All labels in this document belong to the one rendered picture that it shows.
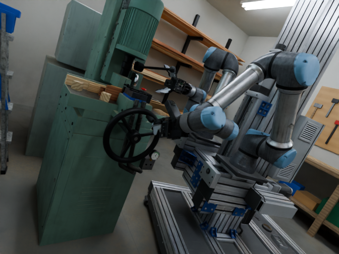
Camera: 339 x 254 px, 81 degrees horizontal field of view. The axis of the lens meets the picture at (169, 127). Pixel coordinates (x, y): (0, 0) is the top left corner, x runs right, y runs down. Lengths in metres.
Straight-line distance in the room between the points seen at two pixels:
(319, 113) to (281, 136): 2.95
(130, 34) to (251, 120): 0.89
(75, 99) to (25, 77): 2.50
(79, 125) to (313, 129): 1.43
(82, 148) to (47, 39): 2.47
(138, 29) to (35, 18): 2.40
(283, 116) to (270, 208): 0.51
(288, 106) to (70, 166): 1.07
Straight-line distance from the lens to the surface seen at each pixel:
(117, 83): 1.17
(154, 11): 1.16
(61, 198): 1.27
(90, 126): 1.06
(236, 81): 0.90
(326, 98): 4.00
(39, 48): 3.41
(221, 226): 1.66
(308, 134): 1.61
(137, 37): 1.13
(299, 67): 0.89
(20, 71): 3.46
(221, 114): 0.65
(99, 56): 1.34
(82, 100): 1.01
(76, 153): 1.12
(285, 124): 1.00
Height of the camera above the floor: 1.12
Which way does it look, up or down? 12 degrees down
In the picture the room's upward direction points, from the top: 22 degrees clockwise
